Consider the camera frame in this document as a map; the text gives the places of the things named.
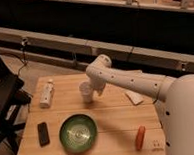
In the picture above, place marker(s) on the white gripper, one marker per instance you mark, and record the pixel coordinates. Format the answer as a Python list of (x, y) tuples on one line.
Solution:
[(97, 86)]

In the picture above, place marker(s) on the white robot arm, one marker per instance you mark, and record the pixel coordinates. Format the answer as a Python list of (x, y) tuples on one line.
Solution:
[(177, 93)]

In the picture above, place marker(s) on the wooden table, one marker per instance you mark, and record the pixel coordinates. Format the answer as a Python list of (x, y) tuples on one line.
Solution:
[(109, 125)]

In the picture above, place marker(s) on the green bowl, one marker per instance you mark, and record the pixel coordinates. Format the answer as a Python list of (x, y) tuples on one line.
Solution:
[(78, 133)]

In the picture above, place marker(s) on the orange carrot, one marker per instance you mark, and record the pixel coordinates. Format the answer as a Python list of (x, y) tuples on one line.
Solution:
[(140, 138)]

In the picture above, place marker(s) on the black remote control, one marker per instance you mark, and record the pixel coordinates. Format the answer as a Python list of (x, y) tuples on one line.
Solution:
[(44, 138)]

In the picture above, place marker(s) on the black chair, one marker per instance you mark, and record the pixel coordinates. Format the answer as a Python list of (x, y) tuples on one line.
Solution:
[(11, 99)]

